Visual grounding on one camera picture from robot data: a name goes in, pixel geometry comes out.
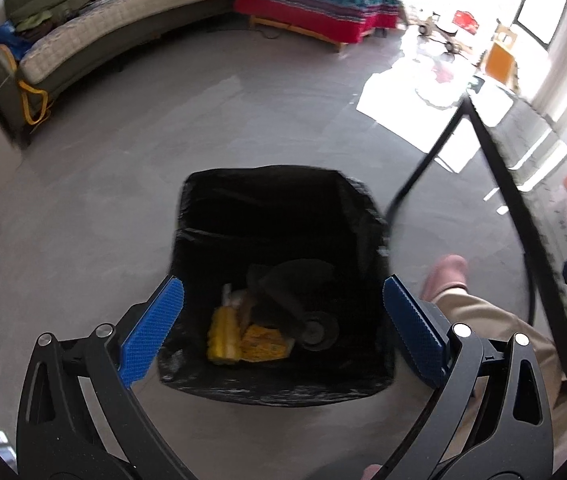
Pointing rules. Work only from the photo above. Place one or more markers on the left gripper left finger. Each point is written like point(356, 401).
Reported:
point(78, 417)

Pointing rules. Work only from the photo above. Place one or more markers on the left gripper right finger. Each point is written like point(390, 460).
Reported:
point(425, 342)

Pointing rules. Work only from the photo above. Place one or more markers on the black lined trash bin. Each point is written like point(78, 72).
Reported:
point(304, 247)

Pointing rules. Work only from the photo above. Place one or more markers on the round grey printed rug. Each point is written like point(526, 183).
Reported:
point(527, 158)

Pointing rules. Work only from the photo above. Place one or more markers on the beige trouser leg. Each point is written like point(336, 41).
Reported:
point(508, 387)

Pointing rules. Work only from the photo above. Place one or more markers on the pink slipper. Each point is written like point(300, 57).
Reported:
point(450, 272)

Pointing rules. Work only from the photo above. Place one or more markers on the yellow snack bag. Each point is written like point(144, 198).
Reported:
point(224, 336)

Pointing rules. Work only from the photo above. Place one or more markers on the orange children slide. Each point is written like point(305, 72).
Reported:
point(498, 61)

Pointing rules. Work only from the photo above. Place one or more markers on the toy ride-on car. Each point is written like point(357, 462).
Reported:
point(441, 31)

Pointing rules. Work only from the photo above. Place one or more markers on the red toy seat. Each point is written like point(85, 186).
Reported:
point(466, 21)

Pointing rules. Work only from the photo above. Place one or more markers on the green curved sofa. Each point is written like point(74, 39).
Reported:
point(48, 45)

